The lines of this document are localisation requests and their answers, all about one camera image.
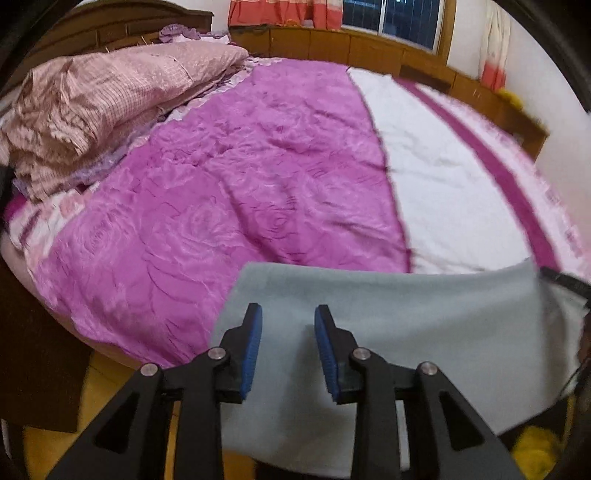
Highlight orange patterned curtain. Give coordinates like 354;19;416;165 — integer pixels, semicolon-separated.
228;0;343;31

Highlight purple frilled pillow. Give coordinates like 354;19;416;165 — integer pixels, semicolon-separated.
159;23;232;45

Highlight yellow cloth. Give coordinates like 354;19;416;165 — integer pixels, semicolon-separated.
512;425;562;480

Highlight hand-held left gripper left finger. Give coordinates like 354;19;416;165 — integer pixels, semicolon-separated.
46;303;263;480

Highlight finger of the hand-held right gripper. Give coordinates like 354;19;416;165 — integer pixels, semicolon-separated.
538;266;591;302

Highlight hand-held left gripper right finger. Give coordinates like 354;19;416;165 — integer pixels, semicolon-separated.
314;304;527;480

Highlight window with metal bars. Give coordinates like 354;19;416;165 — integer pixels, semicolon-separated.
342;0;447;51

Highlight purple and white bed blanket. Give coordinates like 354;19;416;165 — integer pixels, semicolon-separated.
4;58;591;370

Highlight dark wooden headboard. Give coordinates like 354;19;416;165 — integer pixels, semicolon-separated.
0;0;216;99

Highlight wooden bedside cabinet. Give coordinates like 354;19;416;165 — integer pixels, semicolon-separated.
230;25;550;160

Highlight white and orange curtain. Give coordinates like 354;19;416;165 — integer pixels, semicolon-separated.
479;8;511;91

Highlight grey pants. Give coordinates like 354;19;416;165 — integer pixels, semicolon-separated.
210;258;590;472

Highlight pink folded quilt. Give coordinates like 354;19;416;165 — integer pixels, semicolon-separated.
0;44;250;204

